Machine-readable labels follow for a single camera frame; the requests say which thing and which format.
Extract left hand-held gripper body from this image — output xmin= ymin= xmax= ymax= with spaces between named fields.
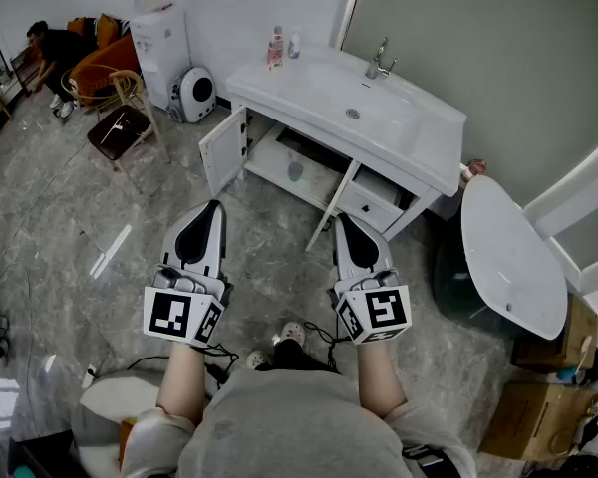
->
xmin=143 ymin=261 xmax=233 ymax=346

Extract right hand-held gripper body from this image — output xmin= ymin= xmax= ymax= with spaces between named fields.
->
xmin=328 ymin=269 xmax=413 ymax=346

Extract white bathroom sink cabinet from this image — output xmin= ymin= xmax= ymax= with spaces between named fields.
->
xmin=198 ymin=101 xmax=443 ymax=254

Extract pink white bottle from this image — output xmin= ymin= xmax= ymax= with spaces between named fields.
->
xmin=266 ymin=25 xmax=285 ymax=72

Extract person's left forearm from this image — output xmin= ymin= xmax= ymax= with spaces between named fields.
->
xmin=156 ymin=341 xmax=208 ymax=425

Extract person's right forearm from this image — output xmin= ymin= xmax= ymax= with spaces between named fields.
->
xmin=356 ymin=339 xmax=408 ymax=420

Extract white cabinet drawer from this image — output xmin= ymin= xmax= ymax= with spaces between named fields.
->
xmin=337 ymin=165 xmax=421 ymax=234

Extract white cabinet door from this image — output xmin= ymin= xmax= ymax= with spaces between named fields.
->
xmin=305 ymin=158 xmax=363 ymax=254
xmin=198 ymin=106 xmax=251 ymax=198

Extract dark glass panel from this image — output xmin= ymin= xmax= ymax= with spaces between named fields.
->
xmin=433 ymin=215 xmax=495 ymax=319

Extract white floor strip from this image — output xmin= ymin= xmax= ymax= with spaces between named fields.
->
xmin=89 ymin=223 xmax=134 ymax=281

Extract person's black trousers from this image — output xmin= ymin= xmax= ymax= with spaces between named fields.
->
xmin=256 ymin=339 xmax=341 ymax=373

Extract white round cushion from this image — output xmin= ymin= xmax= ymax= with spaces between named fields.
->
xmin=71 ymin=368 xmax=161 ymax=478

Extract wooden chair brown seat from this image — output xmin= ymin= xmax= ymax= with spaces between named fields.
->
xmin=86 ymin=69 xmax=173 ymax=194

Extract white squeegee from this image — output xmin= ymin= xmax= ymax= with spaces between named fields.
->
xmin=99 ymin=119 xmax=132 ymax=144

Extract white pet carrier backpack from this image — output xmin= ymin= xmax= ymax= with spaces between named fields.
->
xmin=167 ymin=66 xmax=218 ymax=124

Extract person's grey shirt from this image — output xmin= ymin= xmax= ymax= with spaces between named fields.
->
xmin=119 ymin=368 xmax=479 ymax=478

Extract cardboard box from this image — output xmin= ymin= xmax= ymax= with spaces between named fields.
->
xmin=509 ymin=295 xmax=598 ymax=373
xmin=479 ymin=382 xmax=598 ymax=463

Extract white water dispenser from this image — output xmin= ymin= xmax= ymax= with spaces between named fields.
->
xmin=129 ymin=7 xmax=194 ymax=113

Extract chrome faucet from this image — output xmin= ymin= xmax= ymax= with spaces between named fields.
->
xmin=364 ymin=36 xmax=398 ymax=81

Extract orange armchair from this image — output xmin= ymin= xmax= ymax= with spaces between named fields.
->
xmin=67 ymin=14 xmax=142 ymax=100

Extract black cable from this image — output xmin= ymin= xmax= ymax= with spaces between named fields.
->
xmin=302 ymin=320 xmax=341 ymax=368

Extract black harness strap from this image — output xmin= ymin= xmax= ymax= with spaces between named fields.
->
xmin=402 ymin=443 xmax=460 ymax=478

